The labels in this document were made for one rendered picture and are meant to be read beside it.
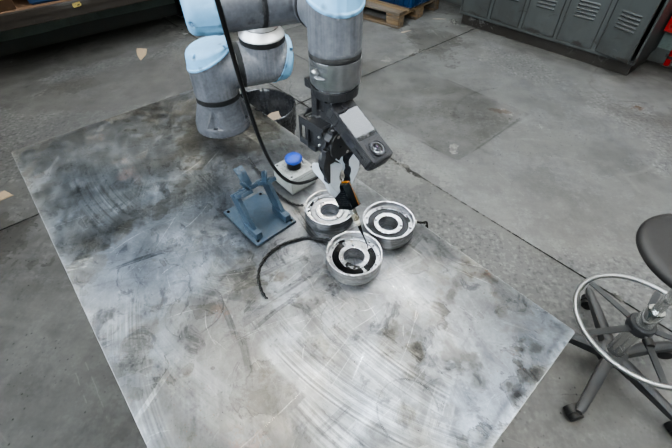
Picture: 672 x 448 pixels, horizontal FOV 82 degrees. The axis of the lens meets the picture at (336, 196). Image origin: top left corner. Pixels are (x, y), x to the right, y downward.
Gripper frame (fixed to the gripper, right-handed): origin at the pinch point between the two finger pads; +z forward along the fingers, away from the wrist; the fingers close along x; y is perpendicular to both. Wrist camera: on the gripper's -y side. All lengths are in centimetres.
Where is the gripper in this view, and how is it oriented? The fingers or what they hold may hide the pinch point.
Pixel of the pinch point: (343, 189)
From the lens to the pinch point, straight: 70.5
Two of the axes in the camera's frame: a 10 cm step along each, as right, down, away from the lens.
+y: -6.8, -5.0, 5.4
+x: -7.3, 4.6, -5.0
